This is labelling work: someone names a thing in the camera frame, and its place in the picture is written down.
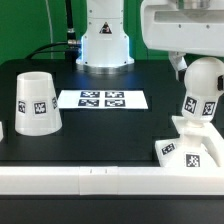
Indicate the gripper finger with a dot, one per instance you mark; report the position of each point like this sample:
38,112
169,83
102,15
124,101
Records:
220,85

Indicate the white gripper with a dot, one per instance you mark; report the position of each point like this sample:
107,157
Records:
183,26

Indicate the white lamp bulb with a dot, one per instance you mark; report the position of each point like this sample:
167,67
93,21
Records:
202,93

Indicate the white lamp base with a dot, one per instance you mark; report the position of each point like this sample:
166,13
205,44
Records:
189,150

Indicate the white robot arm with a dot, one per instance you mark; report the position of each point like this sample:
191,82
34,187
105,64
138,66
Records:
105,45

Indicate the white conical lamp shade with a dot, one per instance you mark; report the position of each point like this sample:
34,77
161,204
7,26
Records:
37,111

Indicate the white marker sheet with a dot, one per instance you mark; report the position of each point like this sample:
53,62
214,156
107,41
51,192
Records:
102,99

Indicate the white right wall bar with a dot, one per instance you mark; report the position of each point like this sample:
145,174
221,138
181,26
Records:
216,150

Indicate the white wall bar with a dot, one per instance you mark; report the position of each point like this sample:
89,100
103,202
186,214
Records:
110,181
1,132
216,150

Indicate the white front wall bar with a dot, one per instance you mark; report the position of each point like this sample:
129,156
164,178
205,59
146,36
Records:
110,181

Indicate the white left wall bar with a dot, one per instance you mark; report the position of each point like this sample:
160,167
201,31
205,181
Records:
1,132

